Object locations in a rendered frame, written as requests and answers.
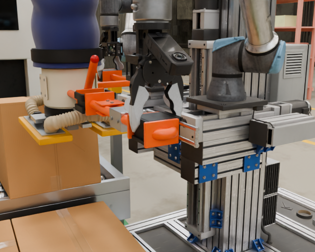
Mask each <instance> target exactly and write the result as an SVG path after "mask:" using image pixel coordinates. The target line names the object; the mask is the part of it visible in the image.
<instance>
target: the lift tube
mask: <svg viewBox="0 0 315 252"><path fill-rule="evenodd" d="M31 2H32V5H33V10H32V15H31V33H32V37H33V41H34V44H35V47H36V49H41V50H79V49H95V48H99V45H100V29H99V24H98V21H97V18H96V11H97V8H98V4H99V0H31ZM89 64H90V62H81V63H39V62H33V67H36V68H51V69H67V68H87V67H89Z"/></svg>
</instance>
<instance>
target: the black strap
mask: <svg viewBox="0 0 315 252"><path fill-rule="evenodd" d="M30 53H31V60H32V61H33V62H35V63H53V64H64V63H88V62H90V60H91V56H93V55H97V56H98V57H99V61H101V60H102V59H104V58H105V51H104V48H101V47H99V48H90V49H36V48H32V49H31V50H30Z"/></svg>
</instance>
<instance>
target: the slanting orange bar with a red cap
mask: <svg viewBox="0 0 315 252"><path fill-rule="evenodd" d="M98 62H99V57H98V56H97V55H92V56H91V58H90V63H89V67H88V72H87V76H86V80H85V85H84V89H92V87H93V83H94V79H95V75H96V70H97V66H98Z"/></svg>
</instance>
